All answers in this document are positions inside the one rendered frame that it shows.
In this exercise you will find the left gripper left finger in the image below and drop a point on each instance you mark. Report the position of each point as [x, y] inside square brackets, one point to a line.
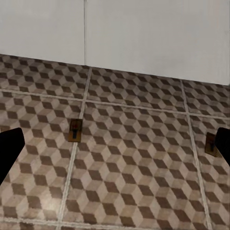
[11, 143]

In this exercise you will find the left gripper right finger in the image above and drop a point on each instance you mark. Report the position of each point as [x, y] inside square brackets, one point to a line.
[222, 142]

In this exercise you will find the mousetrap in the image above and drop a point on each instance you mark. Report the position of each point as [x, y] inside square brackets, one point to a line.
[210, 147]
[75, 130]

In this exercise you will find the furniture sink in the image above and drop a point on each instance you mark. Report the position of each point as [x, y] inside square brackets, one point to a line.
[182, 39]

